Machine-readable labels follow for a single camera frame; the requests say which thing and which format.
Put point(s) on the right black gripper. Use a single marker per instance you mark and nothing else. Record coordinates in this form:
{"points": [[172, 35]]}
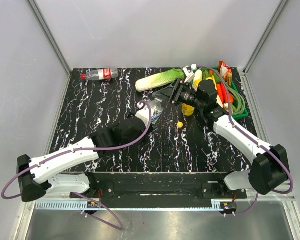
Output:
{"points": [[164, 94]]}

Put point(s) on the clear blue-cap water bottle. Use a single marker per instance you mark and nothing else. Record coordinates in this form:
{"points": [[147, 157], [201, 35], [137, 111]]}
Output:
{"points": [[156, 109]]}

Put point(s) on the yellow juice bottle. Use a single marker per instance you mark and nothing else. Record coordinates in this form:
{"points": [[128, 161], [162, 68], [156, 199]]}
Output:
{"points": [[187, 110]]}

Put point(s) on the yellow bottle cap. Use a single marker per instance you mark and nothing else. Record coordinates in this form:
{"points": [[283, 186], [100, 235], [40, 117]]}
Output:
{"points": [[179, 124]]}

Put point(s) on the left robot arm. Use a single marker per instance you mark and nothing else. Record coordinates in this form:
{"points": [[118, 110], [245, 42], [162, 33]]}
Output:
{"points": [[39, 176]]}

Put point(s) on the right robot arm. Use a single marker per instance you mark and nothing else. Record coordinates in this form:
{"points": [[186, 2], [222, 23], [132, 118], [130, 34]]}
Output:
{"points": [[269, 164]]}

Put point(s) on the red-label soda bottle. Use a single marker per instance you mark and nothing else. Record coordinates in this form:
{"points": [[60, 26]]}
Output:
{"points": [[101, 74]]}

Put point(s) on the toy napa cabbage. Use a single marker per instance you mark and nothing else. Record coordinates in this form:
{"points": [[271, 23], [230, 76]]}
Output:
{"points": [[159, 80]]}

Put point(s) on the toy white radish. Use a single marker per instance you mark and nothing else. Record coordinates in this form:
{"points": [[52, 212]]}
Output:
{"points": [[198, 77]]}

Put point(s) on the toy orange carrot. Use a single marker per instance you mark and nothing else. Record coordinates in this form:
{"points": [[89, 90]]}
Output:
{"points": [[222, 93]]}

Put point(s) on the red snack packet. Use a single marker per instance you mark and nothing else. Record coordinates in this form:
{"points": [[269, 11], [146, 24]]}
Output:
{"points": [[224, 70]]}

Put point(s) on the toy green beans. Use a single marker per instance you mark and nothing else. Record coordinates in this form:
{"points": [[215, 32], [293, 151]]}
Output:
{"points": [[237, 102]]}

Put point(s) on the green plastic basket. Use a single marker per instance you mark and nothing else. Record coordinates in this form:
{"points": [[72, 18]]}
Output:
{"points": [[231, 79]]}

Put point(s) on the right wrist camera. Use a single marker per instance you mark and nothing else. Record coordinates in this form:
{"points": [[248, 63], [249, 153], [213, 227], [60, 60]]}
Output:
{"points": [[189, 72]]}

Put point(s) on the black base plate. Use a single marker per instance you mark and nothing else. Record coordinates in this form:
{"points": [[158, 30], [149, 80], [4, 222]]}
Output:
{"points": [[160, 190]]}

